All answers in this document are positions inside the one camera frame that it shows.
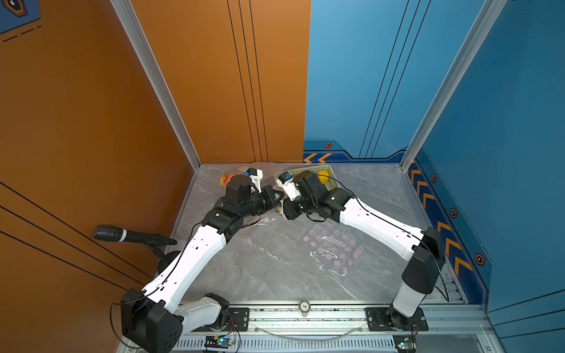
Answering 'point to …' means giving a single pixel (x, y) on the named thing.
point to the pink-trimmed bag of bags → (332, 248)
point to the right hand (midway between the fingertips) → (281, 204)
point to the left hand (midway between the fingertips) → (287, 191)
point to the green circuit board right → (405, 343)
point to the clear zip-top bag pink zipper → (279, 203)
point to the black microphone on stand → (109, 233)
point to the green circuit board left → (215, 341)
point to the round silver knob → (304, 307)
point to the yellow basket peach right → (324, 176)
